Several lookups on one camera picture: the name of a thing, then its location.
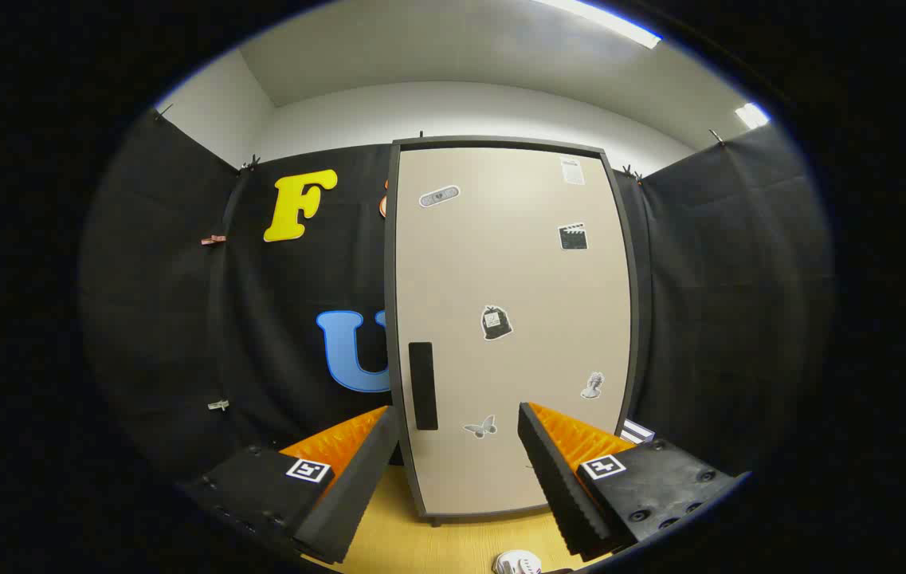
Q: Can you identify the black door handle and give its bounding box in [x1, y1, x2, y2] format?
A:
[408, 342, 439, 431]

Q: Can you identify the small ceiling light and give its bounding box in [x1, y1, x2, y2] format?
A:
[735, 102, 771, 131]

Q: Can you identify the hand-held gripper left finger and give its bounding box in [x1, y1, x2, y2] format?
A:
[180, 405, 402, 565]

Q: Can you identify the grey shoe cabinet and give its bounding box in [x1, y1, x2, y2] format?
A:
[383, 136, 646, 529]

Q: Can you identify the white canvas shoe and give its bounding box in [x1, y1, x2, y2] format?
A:
[492, 549, 543, 574]

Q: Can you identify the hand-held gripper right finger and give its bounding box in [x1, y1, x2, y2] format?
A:
[516, 401, 753, 563]

